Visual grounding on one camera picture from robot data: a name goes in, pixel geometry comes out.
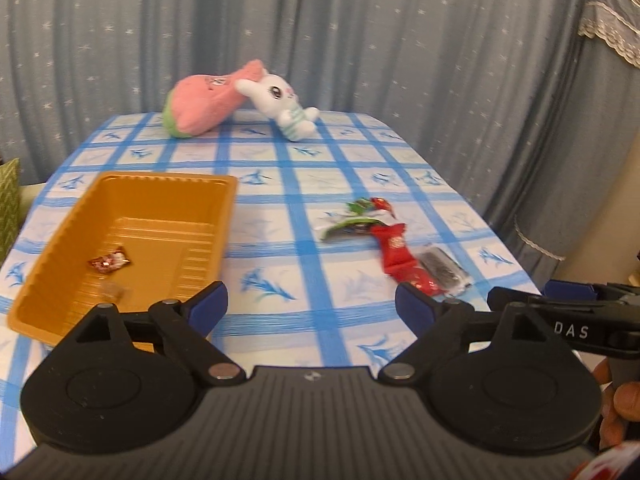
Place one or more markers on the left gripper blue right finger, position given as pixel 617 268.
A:
pixel 417 310

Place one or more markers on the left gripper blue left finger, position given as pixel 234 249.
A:
pixel 208 307

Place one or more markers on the black grey snack packet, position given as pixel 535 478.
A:
pixel 450 277

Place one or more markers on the long red snack bar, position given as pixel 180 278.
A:
pixel 396 256

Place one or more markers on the green white snack packet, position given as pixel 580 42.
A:
pixel 351 225

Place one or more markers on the small red foil candy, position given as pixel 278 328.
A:
pixel 111 262

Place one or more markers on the red patterned candy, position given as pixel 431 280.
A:
pixel 379 203

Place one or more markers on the red square snack packet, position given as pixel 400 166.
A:
pixel 417 277

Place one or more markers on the green candy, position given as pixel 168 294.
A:
pixel 360 207

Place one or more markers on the right hand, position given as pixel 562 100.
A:
pixel 620 406

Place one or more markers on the orange plastic tray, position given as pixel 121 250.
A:
pixel 174 228

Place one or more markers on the blue checked tablecloth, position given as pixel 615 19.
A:
pixel 294 300

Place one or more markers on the grey lace trimmed cover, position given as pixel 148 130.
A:
pixel 591 133

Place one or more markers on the pink strawberry plush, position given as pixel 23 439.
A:
pixel 199 103

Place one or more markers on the white bunny plush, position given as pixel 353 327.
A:
pixel 274 97

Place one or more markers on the green zigzag cushion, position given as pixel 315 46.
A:
pixel 10 202

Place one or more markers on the grey star curtain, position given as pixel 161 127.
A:
pixel 470 84

